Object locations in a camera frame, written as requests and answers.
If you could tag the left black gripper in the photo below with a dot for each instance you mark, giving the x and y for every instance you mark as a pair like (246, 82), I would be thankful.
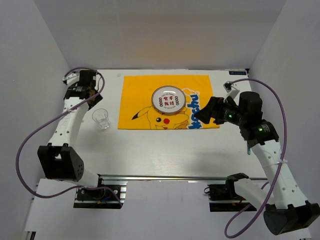
(99, 98)

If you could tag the right black corner label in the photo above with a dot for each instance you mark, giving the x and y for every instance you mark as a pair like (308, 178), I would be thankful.
(239, 73)

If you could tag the clear glass cup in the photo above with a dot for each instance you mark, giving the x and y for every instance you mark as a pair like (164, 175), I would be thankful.
(101, 118)

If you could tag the yellow pikachu cloth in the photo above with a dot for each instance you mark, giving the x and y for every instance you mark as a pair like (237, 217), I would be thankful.
(137, 112)

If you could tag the knife with blue handle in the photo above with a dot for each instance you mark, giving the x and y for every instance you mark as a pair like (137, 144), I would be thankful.
(248, 149)

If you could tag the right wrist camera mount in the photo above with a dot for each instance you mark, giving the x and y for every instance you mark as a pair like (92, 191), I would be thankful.
(231, 90)

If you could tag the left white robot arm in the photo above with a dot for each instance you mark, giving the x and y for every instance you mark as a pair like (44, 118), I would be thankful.
(59, 159)

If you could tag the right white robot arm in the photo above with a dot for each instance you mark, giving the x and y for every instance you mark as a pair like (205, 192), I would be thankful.
(286, 208)

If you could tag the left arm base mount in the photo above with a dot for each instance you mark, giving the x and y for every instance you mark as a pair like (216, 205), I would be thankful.
(111, 196)

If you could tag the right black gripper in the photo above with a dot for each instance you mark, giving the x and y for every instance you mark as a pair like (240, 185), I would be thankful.
(216, 104)

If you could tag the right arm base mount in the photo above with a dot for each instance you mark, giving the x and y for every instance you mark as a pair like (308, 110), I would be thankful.
(220, 200)

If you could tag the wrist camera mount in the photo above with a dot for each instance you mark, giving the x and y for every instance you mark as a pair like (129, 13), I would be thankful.
(231, 90)
(71, 79)

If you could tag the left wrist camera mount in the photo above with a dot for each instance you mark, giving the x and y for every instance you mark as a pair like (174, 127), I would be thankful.
(71, 79)

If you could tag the white patterned plate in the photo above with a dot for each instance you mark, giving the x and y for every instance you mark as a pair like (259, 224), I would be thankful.
(168, 99)

